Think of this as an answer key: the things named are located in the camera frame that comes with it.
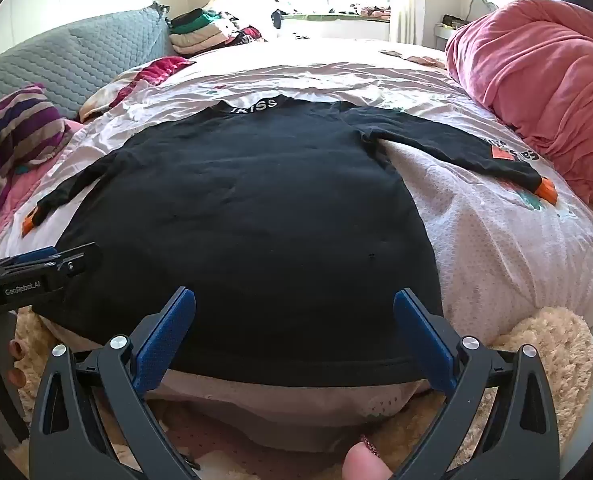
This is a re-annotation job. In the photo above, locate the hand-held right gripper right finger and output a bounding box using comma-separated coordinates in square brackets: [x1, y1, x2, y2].
[393, 287, 561, 480]

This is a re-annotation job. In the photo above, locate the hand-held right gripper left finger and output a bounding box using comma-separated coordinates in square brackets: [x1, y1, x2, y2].
[28, 286, 200, 480]

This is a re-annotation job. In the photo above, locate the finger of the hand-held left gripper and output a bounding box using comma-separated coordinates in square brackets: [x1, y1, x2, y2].
[0, 246, 60, 273]
[41, 242, 103, 286]

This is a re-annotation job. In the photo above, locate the black sweater with orange cuffs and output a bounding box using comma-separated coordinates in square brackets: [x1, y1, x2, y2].
[21, 97, 558, 388]

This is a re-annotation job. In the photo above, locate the stack of folded clothes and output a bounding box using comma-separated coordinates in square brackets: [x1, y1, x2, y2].
[169, 7, 267, 56]

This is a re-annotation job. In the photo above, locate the person's left hand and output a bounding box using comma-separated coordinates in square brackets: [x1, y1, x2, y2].
[6, 337, 30, 391]

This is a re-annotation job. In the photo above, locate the person's right hand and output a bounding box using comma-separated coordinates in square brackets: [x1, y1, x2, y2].
[341, 435, 395, 480]

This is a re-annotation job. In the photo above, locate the beige fluffy blanket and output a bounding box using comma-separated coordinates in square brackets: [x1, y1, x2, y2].
[11, 305, 593, 480]

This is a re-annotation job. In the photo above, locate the purple striped pillow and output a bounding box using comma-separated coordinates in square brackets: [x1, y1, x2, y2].
[0, 85, 74, 211]

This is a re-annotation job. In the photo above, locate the grey quilted cushion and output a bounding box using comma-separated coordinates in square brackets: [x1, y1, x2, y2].
[0, 2, 172, 121]

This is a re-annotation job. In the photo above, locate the red floral cloth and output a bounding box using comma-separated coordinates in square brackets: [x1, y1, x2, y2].
[79, 56, 197, 121]

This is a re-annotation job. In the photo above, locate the pink duvet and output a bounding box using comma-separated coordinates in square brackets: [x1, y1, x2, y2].
[445, 0, 593, 211]

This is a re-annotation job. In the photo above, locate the white desk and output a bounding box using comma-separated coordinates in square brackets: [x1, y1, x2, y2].
[434, 22, 458, 51]

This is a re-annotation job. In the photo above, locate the patterned cloth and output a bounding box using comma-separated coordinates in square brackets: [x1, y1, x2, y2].
[347, 4, 392, 17]

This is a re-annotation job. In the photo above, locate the green windowsill mat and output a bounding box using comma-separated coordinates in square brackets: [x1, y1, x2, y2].
[276, 10, 392, 24]

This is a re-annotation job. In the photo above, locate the cream curtain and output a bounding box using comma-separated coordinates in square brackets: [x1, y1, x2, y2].
[389, 0, 427, 46]

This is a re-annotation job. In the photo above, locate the white arched lamp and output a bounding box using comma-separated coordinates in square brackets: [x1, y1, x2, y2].
[467, 0, 497, 22]

